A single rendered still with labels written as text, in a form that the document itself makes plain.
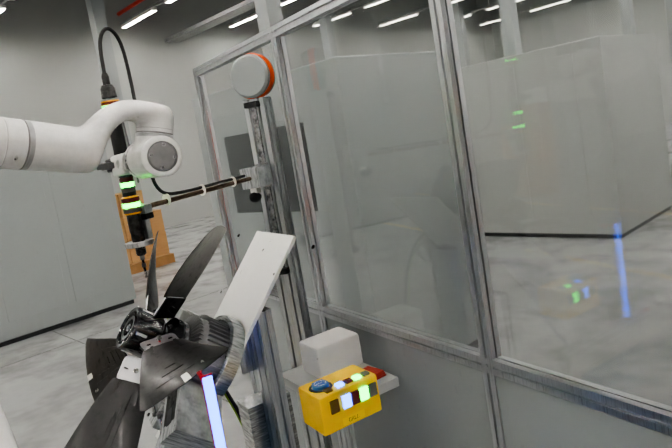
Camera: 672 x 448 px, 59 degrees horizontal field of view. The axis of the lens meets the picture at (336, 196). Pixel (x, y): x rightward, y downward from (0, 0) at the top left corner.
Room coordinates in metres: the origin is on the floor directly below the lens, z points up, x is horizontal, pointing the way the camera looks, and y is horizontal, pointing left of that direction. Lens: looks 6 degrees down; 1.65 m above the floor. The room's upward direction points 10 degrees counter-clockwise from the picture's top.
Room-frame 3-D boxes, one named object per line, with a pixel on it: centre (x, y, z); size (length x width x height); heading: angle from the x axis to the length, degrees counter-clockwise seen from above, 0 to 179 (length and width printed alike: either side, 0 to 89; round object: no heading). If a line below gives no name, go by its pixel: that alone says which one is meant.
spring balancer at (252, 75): (2.16, 0.22, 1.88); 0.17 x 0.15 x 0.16; 31
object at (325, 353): (1.96, 0.11, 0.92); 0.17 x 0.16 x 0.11; 121
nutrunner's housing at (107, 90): (1.50, 0.51, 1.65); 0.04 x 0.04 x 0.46
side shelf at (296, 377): (1.88, 0.10, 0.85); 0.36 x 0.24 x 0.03; 31
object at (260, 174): (2.07, 0.26, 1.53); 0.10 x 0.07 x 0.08; 156
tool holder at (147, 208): (1.51, 0.50, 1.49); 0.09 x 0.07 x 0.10; 156
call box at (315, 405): (1.35, 0.07, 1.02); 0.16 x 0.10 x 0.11; 121
